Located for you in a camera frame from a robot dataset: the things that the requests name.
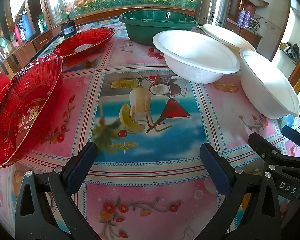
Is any green plastic basin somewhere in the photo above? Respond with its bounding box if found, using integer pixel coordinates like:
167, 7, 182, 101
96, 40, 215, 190
119, 10, 198, 47

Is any white paper bowl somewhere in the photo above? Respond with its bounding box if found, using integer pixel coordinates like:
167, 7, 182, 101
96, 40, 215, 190
152, 29, 241, 84
239, 49, 300, 120

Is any printed plastic tablecloth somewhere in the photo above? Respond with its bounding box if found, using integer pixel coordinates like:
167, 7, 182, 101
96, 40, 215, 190
0, 21, 300, 240

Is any stainless steel thermos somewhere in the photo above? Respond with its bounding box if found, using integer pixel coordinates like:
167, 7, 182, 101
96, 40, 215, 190
195, 0, 234, 28

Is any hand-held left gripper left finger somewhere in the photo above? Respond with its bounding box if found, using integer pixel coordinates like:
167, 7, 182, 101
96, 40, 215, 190
14, 141, 102, 240

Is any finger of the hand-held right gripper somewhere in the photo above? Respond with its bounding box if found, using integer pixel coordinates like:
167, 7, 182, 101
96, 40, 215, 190
248, 132, 300, 171
281, 125, 300, 153

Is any woven basket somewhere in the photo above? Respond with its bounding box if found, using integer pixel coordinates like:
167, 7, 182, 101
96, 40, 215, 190
244, 0, 269, 15

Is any red container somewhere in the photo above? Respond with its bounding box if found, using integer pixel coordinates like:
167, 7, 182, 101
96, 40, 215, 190
14, 26, 23, 42

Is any white bottle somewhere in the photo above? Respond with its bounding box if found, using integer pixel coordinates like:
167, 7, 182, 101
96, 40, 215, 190
37, 12, 48, 33

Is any red ribbed glass plate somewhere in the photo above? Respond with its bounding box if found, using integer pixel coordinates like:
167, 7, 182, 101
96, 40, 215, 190
52, 27, 116, 58
0, 54, 63, 168

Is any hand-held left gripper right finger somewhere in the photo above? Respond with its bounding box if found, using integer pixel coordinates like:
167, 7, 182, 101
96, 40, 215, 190
199, 143, 282, 240

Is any small black display device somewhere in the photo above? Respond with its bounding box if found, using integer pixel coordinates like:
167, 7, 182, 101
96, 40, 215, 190
60, 11, 76, 37

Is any cream ridged bowl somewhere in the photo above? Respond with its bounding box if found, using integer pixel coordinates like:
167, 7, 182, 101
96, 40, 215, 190
202, 24, 256, 53

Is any blue plastic container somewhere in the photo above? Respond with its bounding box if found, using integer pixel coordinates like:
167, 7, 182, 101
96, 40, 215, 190
19, 14, 33, 40

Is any dark cloth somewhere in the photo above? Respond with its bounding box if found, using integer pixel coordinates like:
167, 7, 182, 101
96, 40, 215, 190
280, 42, 300, 58

